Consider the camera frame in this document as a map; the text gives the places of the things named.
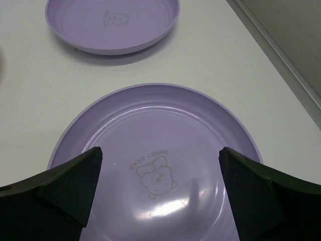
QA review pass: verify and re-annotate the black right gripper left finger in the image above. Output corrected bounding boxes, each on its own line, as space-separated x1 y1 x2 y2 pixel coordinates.
1 147 103 240

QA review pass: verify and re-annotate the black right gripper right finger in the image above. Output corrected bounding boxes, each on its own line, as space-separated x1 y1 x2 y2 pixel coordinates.
219 147 320 240

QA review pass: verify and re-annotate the purple plate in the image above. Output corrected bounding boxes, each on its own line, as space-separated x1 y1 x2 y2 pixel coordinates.
48 83 262 240
45 0 180 56

